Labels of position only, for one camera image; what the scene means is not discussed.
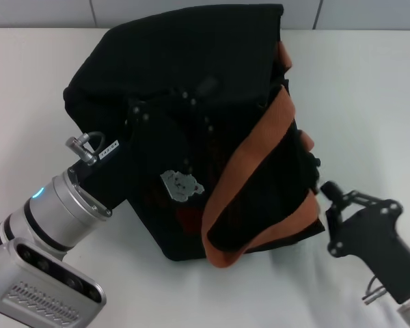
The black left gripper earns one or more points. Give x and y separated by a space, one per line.
150 160

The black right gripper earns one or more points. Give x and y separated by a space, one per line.
379 242

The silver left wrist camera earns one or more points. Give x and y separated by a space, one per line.
51 287

